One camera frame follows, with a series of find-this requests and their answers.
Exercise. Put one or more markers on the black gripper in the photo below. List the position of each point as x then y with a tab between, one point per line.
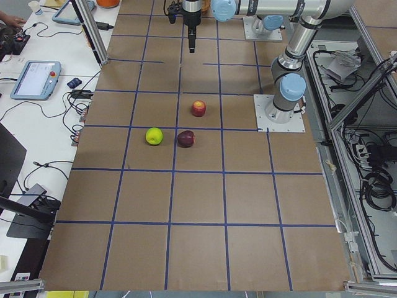
191	18

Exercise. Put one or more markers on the red striped apple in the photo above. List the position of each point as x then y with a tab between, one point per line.
198	108

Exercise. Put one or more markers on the dark purple apple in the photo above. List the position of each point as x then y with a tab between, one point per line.
186	139

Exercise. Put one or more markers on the green apple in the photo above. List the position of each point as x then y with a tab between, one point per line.
154	136

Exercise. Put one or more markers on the person hand at desk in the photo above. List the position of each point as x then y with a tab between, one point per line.
13	21

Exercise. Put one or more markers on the blue teach pendant far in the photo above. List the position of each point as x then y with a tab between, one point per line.
66	15

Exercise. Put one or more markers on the blue teach pendant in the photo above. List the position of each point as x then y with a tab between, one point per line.
37	80
66	15

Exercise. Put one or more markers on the small dark blue pouch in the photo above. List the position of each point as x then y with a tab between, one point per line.
75	82

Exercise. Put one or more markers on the white paper cup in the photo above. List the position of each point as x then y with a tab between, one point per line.
35	7

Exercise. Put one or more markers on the blue teach pendant near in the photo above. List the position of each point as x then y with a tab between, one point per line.
37	80

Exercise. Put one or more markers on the black monitor stand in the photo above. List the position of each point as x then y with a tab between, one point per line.
34	212

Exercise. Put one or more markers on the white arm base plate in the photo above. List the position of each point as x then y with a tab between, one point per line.
263	28
270	119

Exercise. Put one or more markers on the aluminium frame post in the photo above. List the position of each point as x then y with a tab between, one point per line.
91	31

